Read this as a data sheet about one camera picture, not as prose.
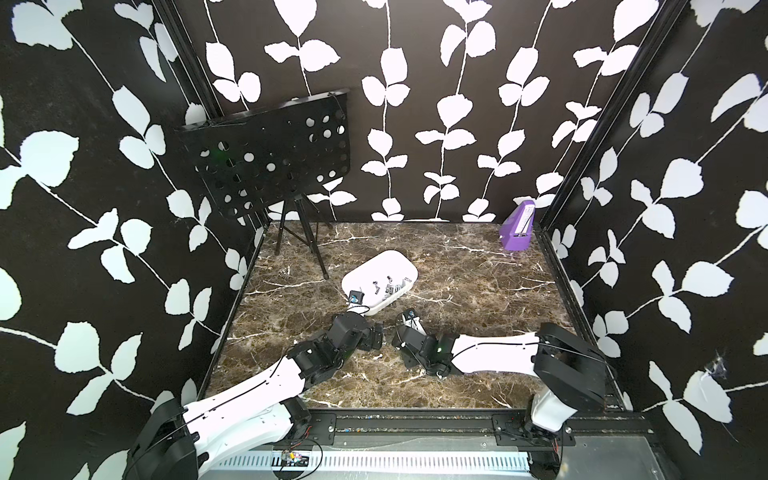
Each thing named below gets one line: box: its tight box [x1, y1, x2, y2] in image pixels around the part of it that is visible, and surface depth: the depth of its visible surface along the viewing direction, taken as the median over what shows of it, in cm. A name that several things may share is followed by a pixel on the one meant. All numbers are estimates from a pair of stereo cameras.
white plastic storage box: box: [342, 250, 419, 315], surface depth 103 cm
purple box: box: [499, 200, 536, 251], surface depth 110 cm
